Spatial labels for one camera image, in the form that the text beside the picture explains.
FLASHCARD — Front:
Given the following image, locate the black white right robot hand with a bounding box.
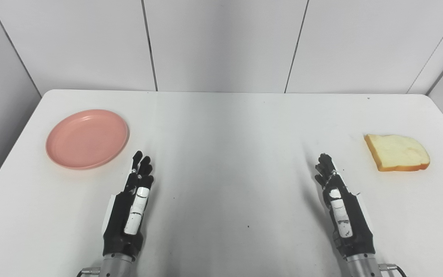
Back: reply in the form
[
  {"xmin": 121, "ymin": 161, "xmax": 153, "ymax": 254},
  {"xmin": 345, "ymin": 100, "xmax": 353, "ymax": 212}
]
[{"xmin": 314, "ymin": 153, "xmax": 376, "ymax": 259}]

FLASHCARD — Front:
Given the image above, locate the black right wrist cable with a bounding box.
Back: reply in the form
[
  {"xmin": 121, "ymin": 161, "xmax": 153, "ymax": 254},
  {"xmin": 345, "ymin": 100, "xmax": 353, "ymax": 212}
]
[{"xmin": 377, "ymin": 263, "xmax": 407, "ymax": 277}]

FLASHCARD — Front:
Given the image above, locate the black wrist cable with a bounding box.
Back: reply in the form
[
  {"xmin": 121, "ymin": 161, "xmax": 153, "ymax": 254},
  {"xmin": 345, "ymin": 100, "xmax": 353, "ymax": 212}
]
[
  {"xmin": 377, "ymin": 263, "xmax": 407, "ymax": 277},
  {"xmin": 77, "ymin": 267, "xmax": 102, "ymax": 277}
]

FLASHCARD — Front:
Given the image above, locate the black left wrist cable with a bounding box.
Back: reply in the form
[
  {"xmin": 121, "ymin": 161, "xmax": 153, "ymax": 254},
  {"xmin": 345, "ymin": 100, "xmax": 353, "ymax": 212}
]
[{"xmin": 77, "ymin": 267, "xmax": 102, "ymax": 277}]

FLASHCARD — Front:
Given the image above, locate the slice of white bread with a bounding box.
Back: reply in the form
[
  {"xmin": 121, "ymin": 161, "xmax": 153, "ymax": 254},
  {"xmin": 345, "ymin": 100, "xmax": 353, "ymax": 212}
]
[{"xmin": 363, "ymin": 133, "xmax": 431, "ymax": 172}]

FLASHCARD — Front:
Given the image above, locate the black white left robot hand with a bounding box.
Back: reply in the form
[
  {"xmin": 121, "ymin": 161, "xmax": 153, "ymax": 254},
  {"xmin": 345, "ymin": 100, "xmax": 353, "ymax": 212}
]
[{"xmin": 102, "ymin": 150, "xmax": 155, "ymax": 259}]

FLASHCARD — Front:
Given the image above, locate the pink round plate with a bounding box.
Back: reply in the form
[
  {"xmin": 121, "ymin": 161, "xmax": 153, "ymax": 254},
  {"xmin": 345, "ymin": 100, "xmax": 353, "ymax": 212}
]
[{"xmin": 45, "ymin": 109, "xmax": 130, "ymax": 170}]

